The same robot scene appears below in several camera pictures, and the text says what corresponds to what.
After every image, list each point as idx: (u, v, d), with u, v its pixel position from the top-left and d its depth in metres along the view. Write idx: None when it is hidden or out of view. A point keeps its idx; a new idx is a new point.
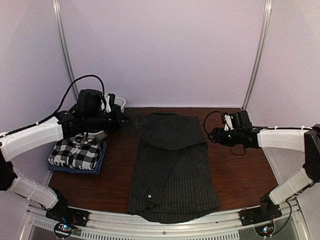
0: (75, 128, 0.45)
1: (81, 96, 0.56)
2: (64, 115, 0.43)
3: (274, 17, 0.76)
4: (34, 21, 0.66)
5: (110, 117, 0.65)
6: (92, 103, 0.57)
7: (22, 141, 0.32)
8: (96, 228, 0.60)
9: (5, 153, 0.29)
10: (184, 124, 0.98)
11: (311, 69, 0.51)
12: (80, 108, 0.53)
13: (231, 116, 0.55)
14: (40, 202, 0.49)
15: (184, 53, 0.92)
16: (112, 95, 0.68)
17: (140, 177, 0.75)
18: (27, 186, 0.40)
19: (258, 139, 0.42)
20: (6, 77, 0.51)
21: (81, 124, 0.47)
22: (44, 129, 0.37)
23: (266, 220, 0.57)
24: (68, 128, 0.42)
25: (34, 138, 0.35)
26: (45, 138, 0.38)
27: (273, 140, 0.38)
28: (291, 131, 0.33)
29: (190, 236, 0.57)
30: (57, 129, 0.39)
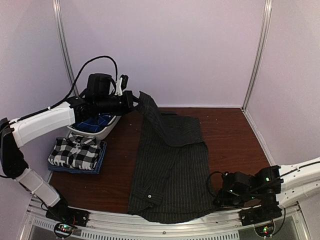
0: (87, 112, 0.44)
1: (91, 81, 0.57)
2: (75, 100, 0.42)
3: (274, 17, 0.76)
4: (35, 21, 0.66)
5: (120, 101, 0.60)
6: (102, 87, 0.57)
7: (34, 126, 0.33)
8: (96, 228, 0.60)
9: (18, 139, 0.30)
10: (184, 124, 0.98)
11: (311, 69, 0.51)
12: (91, 93, 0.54)
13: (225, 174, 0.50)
14: (42, 198, 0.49)
15: (184, 53, 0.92)
16: (125, 76, 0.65)
17: (140, 177, 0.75)
18: (35, 180, 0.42)
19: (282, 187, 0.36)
20: (6, 77, 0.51)
21: (91, 109, 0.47)
22: (56, 114, 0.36)
23: (266, 221, 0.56)
24: (80, 112, 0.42)
25: (46, 122, 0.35)
26: (58, 122, 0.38)
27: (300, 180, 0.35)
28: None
29: (190, 236, 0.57)
30: (69, 113, 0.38)
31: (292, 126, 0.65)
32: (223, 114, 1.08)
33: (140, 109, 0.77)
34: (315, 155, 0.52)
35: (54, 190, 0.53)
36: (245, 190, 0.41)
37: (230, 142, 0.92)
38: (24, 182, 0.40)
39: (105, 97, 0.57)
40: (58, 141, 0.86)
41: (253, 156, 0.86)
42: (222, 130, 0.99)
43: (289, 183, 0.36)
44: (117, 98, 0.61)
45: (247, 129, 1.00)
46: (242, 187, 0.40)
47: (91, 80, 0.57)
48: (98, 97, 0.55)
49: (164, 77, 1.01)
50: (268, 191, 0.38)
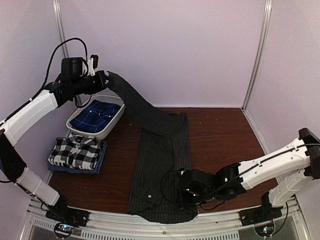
0: (67, 93, 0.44)
1: (64, 62, 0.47)
2: (52, 85, 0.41)
3: (273, 17, 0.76)
4: (35, 21, 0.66)
5: (93, 81, 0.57)
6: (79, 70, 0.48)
7: (22, 120, 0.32)
8: (96, 228, 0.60)
9: (10, 137, 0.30)
10: (173, 124, 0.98)
11: (311, 69, 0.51)
12: (66, 75, 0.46)
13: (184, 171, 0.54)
14: (41, 198, 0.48)
15: (184, 53, 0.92)
16: (96, 55, 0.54)
17: (140, 177, 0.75)
18: (33, 179, 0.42)
19: (246, 184, 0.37)
20: (6, 77, 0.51)
21: (71, 91, 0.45)
22: (39, 102, 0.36)
23: (266, 220, 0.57)
24: (61, 95, 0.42)
25: (32, 114, 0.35)
26: (43, 111, 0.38)
27: (263, 177, 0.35)
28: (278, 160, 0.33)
29: (190, 235, 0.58)
30: (51, 98, 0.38)
31: (291, 126, 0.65)
32: (223, 114, 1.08)
33: (111, 86, 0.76)
34: None
35: (53, 189, 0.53)
36: (204, 189, 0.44)
37: (229, 142, 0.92)
38: (25, 183, 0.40)
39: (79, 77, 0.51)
40: (57, 140, 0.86)
41: (248, 156, 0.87)
42: (222, 130, 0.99)
43: (251, 181, 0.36)
44: (89, 78, 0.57)
45: (247, 129, 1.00)
46: (201, 184, 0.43)
47: (62, 61, 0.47)
48: (74, 79, 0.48)
49: (163, 77, 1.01)
50: (229, 193, 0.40)
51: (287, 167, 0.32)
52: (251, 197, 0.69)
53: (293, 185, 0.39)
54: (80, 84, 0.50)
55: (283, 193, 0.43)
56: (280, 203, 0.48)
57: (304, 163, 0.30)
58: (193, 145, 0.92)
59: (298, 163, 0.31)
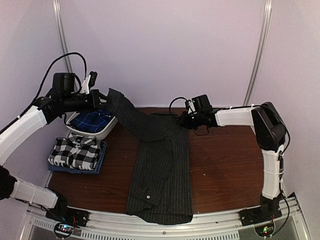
0: (56, 110, 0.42)
1: (55, 77, 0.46)
2: (41, 100, 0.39)
3: (274, 17, 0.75)
4: (35, 21, 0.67)
5: (85, 99, 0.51)
6: (68, 86, 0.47)
7: (10, 137, 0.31)
8: (96, 228, 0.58)
9: None
10: (173, 125, 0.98)
11: (311, 68, 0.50)
12: (56, 91, 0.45)
13: (193, 101, 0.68)
14: (41, 202, 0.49)
15: (184, 54, 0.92)
16: (94, 73, 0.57)
17: (139, 177, 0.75)
18: (26, 189, 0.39)
19: (216, 118, 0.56)
20: (6, 77, 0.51)
21: (60, 108, 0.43)
22: (27, 120, 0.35)
23: (266, 220, 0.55)
24: (50, 112, 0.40)
25: (19, 132, 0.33)
26: (30, 129, 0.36)
27: (227, 118, 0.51)
28: (241, 110, 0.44)
29: (189, 236, 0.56)
30: (39, 116, 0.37)
31: (291, 126, 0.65)
32: None
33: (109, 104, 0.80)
34: (313, 156, 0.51)
35: (50, 192, 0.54)
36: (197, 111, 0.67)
37: (229, 142, 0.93)
38: (18, 195, 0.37)
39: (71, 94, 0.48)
40: (57, 141, 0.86)
41: (251, 157, 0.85)
42: (224, 130, 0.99)
43: (221, 115, 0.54)
44: (82, 96, 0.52)
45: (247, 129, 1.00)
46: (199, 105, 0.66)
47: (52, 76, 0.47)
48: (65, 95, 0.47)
49: (163, 77, 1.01)
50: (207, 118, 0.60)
51: (243, 116, 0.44)
52: (249, 195, 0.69)
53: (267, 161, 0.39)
54: (71, 101, 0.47)
55: (271, 180, 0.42)
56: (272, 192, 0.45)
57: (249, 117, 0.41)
58: (193, 145, 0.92)
59: (248, 116, 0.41)
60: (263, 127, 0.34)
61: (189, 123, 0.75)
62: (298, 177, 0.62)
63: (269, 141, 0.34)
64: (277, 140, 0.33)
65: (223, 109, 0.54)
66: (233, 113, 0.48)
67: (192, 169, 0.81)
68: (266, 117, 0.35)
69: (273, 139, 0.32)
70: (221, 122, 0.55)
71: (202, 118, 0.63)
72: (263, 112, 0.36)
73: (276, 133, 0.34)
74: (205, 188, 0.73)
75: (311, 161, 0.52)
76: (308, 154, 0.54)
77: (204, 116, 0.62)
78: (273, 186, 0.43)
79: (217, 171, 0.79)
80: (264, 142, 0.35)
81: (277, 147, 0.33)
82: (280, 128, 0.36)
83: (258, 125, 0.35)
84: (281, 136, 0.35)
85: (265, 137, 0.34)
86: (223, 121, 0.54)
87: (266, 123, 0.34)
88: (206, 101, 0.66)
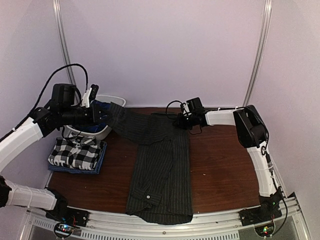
0: (52, 122, 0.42)
1: (55, 89, 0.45)
2: (38, 111, 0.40)
3: (274, 17, 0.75)
4: (35, 22, 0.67)
5: (85, 113, 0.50)
6: (68, 99, 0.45)
7: (4, 151, 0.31)
8: (96, 228, 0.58)
9: None
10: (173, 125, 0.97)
11: (311, 68, 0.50)
12: (54, 103, 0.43)
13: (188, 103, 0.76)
14: (41, 205, 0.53)
15: (184, 54, 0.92)
16: (95, 86, 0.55)
17: (139, 177, 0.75)
18: (22, 195, 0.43)
19: (206, 118, 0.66)
20: (7, 77, 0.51)
21: (56, 120, 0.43)
22: (23, 133, 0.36)
23: (266, 220, 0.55)
24: (46, 124, 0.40)
25: (14, 145, 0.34)
26: (25, 142, 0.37)
27: (215, 118, 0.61)
28: (226, 112, 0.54)
29: (189, 236, 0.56)
30: (35, 129, 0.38)
31: (291, 126, 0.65)
32: None
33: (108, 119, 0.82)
34: (313, 156, 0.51)
35: (49, 194, 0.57)
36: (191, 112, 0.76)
37: (229, 142, 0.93)
38: (15, 202, 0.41)
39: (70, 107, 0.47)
40: (57, 141, 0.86)
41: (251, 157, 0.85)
42: (223, 130, 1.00)
43: (210, 116, 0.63)
44: (82, 109, 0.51)
45: None
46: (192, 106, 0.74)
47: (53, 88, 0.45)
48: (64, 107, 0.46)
49: (163, 77, 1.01)
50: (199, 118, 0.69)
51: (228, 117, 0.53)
52: (248, 194, 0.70)
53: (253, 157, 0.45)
54: (69, 113, 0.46)
55: (264, 177, 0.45)
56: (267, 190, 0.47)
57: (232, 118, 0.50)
58: (193, 145, 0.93)
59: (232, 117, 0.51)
60: (244, 128, 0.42)
61: (184, 123, 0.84)
62: (298, 177, 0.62)
63: (248, 138, 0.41)
64: (256, 138, 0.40)
65: (212, 110, 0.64)
66: (220, 113, 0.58)
67: (192, 169, 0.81)
68: (246, 119, 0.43)
69: (251, 137, 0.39)
70: (210, 121, 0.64)
71: (195, 118, 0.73)
72: (243, 114, 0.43)
73: (255, 132, 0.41)
74: (206, 187, 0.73)
75: (311, 161, 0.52)
76: (309, 154, 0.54)
77: (196, 116, 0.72)
78: (266, 183, 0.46)
79: (217, 171, 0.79)
80: (244, 139, 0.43)
81: (256, 143, 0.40)
82: (260, 128, 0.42)
83: (239, 126, 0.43)
84: (260, 134, 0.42)
85: (246, 136, 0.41)
86: (212, 121, 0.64)
87: (246, 124, 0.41)
88: (198, 103, 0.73)
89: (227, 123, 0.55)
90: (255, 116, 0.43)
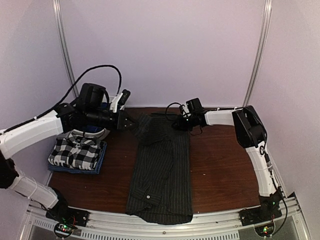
0: (75, 121, 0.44)
1: (84, 88, 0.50)
2: (63, 107, 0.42)
3: (274, 17, 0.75)
4: (35, 21, 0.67)
5: (110, 118, 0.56)
6: (94, 100, 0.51)
7: (19, 137, 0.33)
8: (96, 228, 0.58)
9: (4, 151, 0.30)
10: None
11: (311, 68, 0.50)
12: (81, 102, 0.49)
13: (187, 103, 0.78)
14: (40, 201, 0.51)
15: (184, 54, 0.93)
16: (127, 92, 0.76)
17: (139, 177, 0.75)
18: (26, 185, 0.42)
19: (206, 118, 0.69)
20: (7, 77, 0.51)
21: (80, 119, 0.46)
22: (43, 124, 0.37)
23: (266, 220, 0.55)
24: (67, 121, 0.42)
25: (32, 133, 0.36)
26: (45, 132, 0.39)
27: (214, 118, 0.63)
28: (225, 112, 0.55)
29: (189, 235, 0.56)
30: (56, 123, 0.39)
31: (291, 126, 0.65)
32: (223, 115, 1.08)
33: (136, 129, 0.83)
34: (313, 156, 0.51)
35: (52, 192, 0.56)
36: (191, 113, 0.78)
37: (229, 142, 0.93)
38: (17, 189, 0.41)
39: (96, 110, 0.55)
40: (58, 141, 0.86)
41: None
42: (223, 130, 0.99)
43: (209, 116, 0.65)
44: (108, 113, 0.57)
45: None
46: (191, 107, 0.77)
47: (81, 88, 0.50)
48: (89, 107, 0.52)
49: (163, 77, 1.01)
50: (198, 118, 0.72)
51: (227, 117, 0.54)
52: (250, 195, 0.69)
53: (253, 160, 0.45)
54: (95, 114, 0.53)
55: (264, 178, 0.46)
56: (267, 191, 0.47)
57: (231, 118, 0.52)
58: (193, 145, 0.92)
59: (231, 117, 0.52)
60: (242, 128, 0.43)
61: (183, 123, 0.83)
62: (298, 177, 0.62)
63: (247, 139, 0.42)
64: (254, 138, 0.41)
65: (211, 111, 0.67)
66: (218, 114, 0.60)
67: (192, 169, 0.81)
68: (245, 119, 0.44)
69: (250, 137, 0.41)
70: (209, 121, 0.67)
71: (194, 118, 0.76)
72: (242, 115, 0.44)
73: (254, 132, 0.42)
74: (205, 187, 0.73)
75: (311, 161, 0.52)
76: (309, 154, 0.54)
77: (196, 116, 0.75)
78: (266, 184, 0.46)
79: (217, 171, 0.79)
80: (243, 139, 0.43)
81: (255, 143, 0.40)
82: (259, 128, 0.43)
83: (238, 126, 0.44)
84: (259, 134, 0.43)
85: (245, 136, 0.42)
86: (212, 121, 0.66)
87: (244, 124, 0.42)
88: (197, 103, 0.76)
89: (225, 123, 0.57)
90: (254, 116, 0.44)
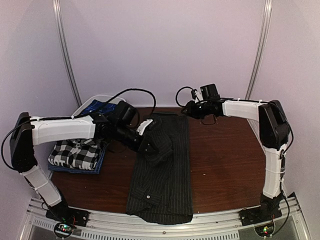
0: (106, 132, 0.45)
1: (120, 104, 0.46)
2: (98, 116, 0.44)
3: (274, 17, 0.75)
4: (35, 21, 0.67)
5: (135, 138, 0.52)
6: (126, 117, 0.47)
7: (52, 128, 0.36)
8: (96, 228, 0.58)
9: (35, 137, 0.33)
10: (173, 126, 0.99)
11: (311, 68, 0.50)
12: (114, 116, 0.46)
13: (202, 89, 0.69)
14: (44, 196, 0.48)
15: (184, 54, 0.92)
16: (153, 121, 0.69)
17: (139, 177, 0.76)
18: (39, 176, 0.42)
19: (223, 108, 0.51)
20: (7, 77, 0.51)
21: (112, 132, 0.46)
22: (77, 124, 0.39)
23: (266, 220, 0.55)
24: (100, 130, 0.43)
25: (65, 130, 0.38)
26: (78, 133, 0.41)
27: (234, 109, 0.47)
28: (250, 104, 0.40)
29: (190, 236, 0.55)
30: (90, 127, 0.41)
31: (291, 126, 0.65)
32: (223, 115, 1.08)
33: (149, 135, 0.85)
34: (313, 155, 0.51)
35: (57, 190, 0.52)
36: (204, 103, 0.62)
37: (229, 142, 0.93)
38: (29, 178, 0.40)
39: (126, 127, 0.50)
40: (58, 141, 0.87)
41: (251, 157, 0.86)
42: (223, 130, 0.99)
43: (228, 107, 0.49)
44: (135, 133, 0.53)
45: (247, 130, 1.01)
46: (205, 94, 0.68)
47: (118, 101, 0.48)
48: (120, 124, 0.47)
49: (163, 77, 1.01)
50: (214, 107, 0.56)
51: (251, 111, 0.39)
52: (250, 195, 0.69)
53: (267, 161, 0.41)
54: (123, 131, 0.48)
55: (273, 180, 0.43)
56: (273, 191, 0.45)
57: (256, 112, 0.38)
58: (193, 145, 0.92)
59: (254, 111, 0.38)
60: (267, 125, 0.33)
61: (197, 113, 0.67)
62: (298, 177, 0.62)
63: (273, 139, 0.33)
64: (279, 138, 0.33)
65: (232, 100, 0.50)
66: (242, 104, 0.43)
67: (192, 169, 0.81)
68: (272, 114, 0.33)
69: (276, 137, 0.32)
70: (227, 112, 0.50)
71: (209, 106, 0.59)
72: (269, 109, 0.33)
73: (279, 131, 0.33)
74: (206, 187, 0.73)
75: (311, 161, 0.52)
76: (308, 154, 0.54)
77: (211, 105, 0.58)
78: (275, 185, 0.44)
79: (217, 171, 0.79)
80: (267, 138, 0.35)
81: (278, 144, 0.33)
82: (284, 126, 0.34)
83: (262, 123, 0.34)
84: (285, 133, 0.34)
85: (269, 135, 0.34)
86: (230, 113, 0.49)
87: (271, 121, 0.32)
88: (214, 90, 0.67)
89: (250, 118, 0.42)
90: (281, 112, 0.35)
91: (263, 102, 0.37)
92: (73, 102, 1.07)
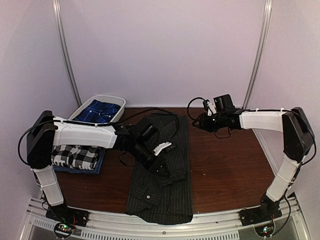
0: (126, 143, 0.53)
1: (143, 122, 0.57)
2: (122, 128, 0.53)
3: (274, 17, 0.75)
4: (35, 20, 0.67)
5: (150, 156, 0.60)
6: (145, 135, 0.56)
7: (75, 132, 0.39)
8: (96, 228, 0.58)
9: (57, 138, 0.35)
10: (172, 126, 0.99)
11: (311, 68, 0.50)
12: (136, 132, 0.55)
13: (215, 100, 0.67)
14: (47, 196, 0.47)
15: (184, 54, 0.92)
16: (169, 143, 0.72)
17: (139, 178, 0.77)
18: (47, 176, 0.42)
19: (240, 120, 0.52)
20: (7, 77, 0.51)
21: (130, 144, 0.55)
22: (99, 132, 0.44)
23: (266, 220, 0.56)
24: (120, 141, 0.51)
25: (87, 135, 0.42)
26: (97, 141, 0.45)
27: (252, 120, 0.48)
28: (270, 113, 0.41)
29: (190, 236, 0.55)
30: (110, 138, 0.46)
31: None
32: None
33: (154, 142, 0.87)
34: (313, 155, 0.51)
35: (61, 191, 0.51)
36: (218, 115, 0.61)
37: (229, 143, 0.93)
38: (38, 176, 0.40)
39: (143, 142, 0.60)
40: None
41: (251, 157, 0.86)
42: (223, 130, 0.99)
43: (246, 118, 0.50)
44: (149, 152, 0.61)
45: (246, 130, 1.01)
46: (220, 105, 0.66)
47: (141, 119, 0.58)
48: (138, 139, 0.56)
49: (163, 76, 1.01)
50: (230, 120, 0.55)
51: (272, 120, 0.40)
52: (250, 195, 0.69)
53: (283, 168, 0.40)
54: (139, 146, 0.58)
55: (280, 185, 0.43)
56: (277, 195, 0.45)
57: (278, 123, 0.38)
58: (193, 145, 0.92)
59: (277, 121, 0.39)
60: (293, 135, 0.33)
61: (209, 125, 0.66)
62: (298, 177, 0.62)
63: (299, 150, 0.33)
64: (306, 149, 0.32)
65: (249, 111, 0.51)
66: (260, 115, 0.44)
67: (192, 169, 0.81)
68: (298, 125, 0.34)
69: (303, 148, 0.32)
70: (245, 124, 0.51)
71: (224, 119, 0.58)
72: (295, 120, 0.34)
73: (305, 142, 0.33)
74: (206, 187, 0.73)
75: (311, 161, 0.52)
76: (311, 156, 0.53)
77: (226, 117, 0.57)
78: (282, 190, 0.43)
79: (217, 171, 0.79)
80: (291, 148, 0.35)
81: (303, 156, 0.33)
82: (308, 137, 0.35)
83: (287, 132, 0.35)
84: (310, 145, 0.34)
85: (294, 146, 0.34)
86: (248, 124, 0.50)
87: (297, 131, 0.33)
88: (228, 100, 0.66)
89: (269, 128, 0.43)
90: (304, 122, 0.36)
91: (285, 111, 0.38)
92: (73, 102, 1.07)
